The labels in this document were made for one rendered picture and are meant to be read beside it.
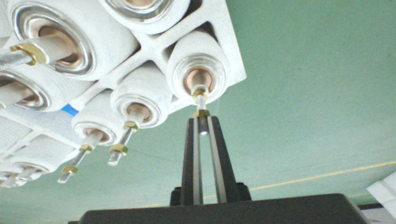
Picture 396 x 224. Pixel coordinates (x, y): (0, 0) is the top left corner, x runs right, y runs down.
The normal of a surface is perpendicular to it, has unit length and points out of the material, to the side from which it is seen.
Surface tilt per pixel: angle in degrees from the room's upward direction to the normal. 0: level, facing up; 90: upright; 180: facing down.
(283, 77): 0
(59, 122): 90
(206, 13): 0
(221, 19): 0
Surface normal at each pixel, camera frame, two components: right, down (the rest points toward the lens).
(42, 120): 0.88, -0.37
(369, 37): 0.04, 0.66
